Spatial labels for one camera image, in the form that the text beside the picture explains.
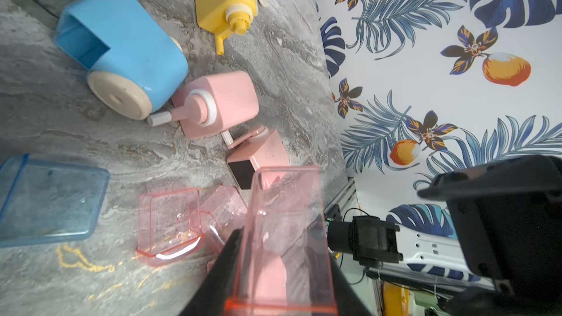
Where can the blue pencil sharpener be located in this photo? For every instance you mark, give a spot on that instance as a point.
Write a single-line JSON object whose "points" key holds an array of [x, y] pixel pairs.
{"points": [[132, 65]]}

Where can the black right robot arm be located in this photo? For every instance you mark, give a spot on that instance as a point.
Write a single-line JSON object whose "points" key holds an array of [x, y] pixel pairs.
{"points": [[431, 247]]}

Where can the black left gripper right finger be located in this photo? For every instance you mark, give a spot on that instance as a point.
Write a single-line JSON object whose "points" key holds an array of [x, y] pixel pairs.
{"points": [[348, 303]]}

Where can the pink pencil sharpener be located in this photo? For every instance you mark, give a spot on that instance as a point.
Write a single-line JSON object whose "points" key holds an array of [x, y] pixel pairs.
{"points": [[211, 105], [259, 148]]}

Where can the pink clear sharpener tray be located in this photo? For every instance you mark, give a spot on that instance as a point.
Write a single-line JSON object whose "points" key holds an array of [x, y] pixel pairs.
{"points": [[169, 226], [222, 213]]}

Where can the yellow pencil sharpener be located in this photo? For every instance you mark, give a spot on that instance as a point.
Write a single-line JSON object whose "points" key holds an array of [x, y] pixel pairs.
{"points": [[224, 18]]}

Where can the blue clear sharpener tray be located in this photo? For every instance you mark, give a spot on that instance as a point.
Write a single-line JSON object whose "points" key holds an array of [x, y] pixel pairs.
{"points": [[46, 202]]}

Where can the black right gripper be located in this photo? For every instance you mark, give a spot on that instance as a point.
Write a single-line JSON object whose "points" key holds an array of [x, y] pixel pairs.
{"points": [[507, 216]]}

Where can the clear red-rimmed sharpener tray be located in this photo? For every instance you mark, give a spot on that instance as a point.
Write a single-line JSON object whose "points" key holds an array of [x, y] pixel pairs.
{"points": [[284, 265]]}

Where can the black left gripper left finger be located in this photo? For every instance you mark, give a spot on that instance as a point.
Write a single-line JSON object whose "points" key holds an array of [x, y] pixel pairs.
{"points": [[210, 298]]}

